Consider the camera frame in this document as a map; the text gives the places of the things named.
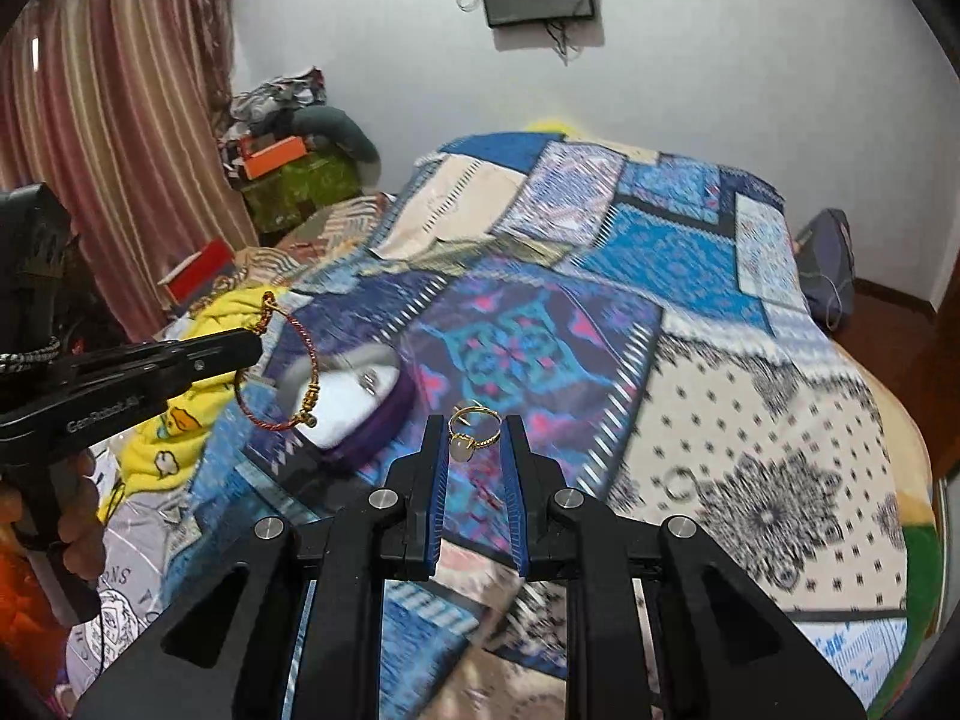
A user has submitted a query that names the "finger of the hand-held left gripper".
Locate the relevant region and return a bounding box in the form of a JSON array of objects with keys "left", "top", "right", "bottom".
[
  {"left": 64, "top": 328, "right": 265, "bottom": 377},
  {"left": 154, "top": 356, "right": 262, "bottom": 397}
]

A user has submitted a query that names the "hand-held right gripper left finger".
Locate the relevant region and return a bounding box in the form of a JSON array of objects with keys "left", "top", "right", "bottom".
[{"left": 71, "top": 414, "right": 451, "bottom": 720}]

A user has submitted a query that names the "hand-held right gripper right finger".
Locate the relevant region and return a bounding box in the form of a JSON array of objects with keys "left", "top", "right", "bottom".
[{"left": 504, "top": 414, "right": 875, "bottom": 720}]

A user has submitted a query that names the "gold ring with pale stone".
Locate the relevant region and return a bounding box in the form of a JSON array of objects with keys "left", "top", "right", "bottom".
[{"left": 447, "top": 400, "right": 502, "bottom": 467}]

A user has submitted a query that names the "red bracelet with gold beads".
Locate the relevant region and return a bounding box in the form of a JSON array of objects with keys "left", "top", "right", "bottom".
[{"left": 233, "top": 290, "right": 326, "bottom": 434}]

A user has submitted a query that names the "round purple jewelry box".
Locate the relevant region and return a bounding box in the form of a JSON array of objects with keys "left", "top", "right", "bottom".
[{"left": 273, "top": 343, "right": 418, "bottom": 467}]

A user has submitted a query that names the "person's left hand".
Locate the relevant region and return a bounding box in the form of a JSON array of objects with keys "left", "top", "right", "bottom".
[{"left": 0, "top": 451, "right": 107, "bottom": 602}]

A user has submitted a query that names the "yellow cartoon cloth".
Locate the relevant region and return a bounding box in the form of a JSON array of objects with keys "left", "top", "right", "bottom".
[{"left": 101, "top": 286, "right": 295, "bottom": 527}]

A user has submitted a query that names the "red box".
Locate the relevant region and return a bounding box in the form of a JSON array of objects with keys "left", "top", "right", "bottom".
[{"left": 166, "top": 238, "right": 236, "bottom": 302}]

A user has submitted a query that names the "blue patchwork blanket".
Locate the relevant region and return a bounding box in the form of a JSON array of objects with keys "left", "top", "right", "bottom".
[{"left": 154, "top": 131, "right": 912, "bottom": 720}]

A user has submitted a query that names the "orange cloth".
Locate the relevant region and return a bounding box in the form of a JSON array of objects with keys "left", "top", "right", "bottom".
[{"left": 0, "top": 532, "right": 72, "bottom": 698}]

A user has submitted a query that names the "white printed cloth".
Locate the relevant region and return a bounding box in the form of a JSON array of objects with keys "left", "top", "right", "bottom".
[{"left": 64, "top": 450, "right": 197, "bottom": 698}]

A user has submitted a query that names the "green patterned bag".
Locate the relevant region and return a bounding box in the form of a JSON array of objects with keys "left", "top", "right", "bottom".
[{"left": 240, "top": 152, "right": 362, "bottom": 235}]

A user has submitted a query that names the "orange box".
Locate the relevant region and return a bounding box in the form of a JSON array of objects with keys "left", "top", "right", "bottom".
[{"left": 241, "top": 136, "right": 310, "bottom": 182}]

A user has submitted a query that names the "striped pink curtain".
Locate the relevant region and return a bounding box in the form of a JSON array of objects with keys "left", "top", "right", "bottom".
[{"left": 0, "top": 0, "right": 262, "bottom": 350}]

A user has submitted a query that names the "grey plush cushion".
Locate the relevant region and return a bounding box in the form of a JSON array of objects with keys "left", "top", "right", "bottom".
[{"left": 291, "top": 106, "right": 385, "bottom": 167}]

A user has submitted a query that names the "grey blue bag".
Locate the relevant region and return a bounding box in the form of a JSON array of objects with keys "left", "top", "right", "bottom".
[{"left": 793, "top": 208, "right": 857, "bottom": 332}]

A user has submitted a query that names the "black white braided cord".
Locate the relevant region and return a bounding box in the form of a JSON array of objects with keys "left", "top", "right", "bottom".
[{"left": 0, "top": 340, "right": 62, "bottom": 376}]

